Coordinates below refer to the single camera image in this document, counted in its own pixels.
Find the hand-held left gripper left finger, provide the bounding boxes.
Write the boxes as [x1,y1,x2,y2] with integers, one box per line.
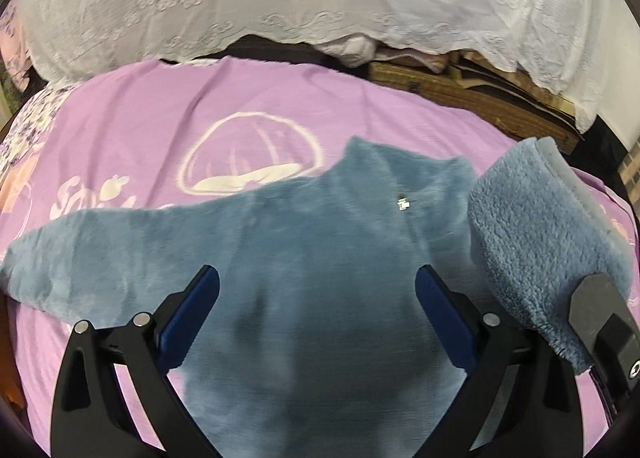
[50,264,221,458]

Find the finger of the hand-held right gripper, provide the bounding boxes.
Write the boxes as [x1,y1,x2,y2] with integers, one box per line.
[569,272,640,420]

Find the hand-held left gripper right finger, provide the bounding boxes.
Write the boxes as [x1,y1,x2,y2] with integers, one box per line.
[414,265,584,458]

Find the blue fleece sweater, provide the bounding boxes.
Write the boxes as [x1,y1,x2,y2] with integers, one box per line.
[0,135,635,458]

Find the purple printed bedsheet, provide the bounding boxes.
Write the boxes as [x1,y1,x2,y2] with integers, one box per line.
[0,58,640,458]

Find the orange brown object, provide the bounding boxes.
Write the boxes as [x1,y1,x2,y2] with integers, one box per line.
[0,295,26,421]

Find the floral quilt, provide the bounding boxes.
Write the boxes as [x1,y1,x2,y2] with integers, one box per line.
[0,82,76,216]

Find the pink striped cloth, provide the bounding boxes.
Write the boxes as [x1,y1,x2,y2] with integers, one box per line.
[374,48,449,74]

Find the dark cloth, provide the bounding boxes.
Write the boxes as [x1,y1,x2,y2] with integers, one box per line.
[160,35,372,84]

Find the white bundled cloth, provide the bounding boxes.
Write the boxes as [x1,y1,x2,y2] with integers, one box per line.
[315,35,377,67]

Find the pink patterned cloth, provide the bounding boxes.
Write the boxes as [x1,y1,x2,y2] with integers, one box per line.
[0,0,32,91]

